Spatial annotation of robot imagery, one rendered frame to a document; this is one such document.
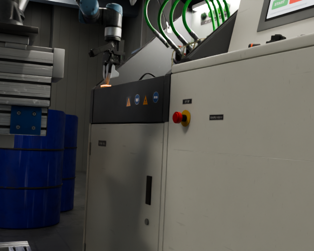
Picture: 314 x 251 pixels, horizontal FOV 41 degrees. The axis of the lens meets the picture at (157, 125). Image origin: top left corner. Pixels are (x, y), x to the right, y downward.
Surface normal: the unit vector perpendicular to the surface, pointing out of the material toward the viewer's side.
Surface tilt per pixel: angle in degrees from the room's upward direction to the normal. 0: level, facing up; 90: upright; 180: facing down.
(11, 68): 90
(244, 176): 90
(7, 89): 90
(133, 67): 90
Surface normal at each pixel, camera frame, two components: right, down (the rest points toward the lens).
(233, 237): -0.86, -0.06
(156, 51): 0.51, 0.00
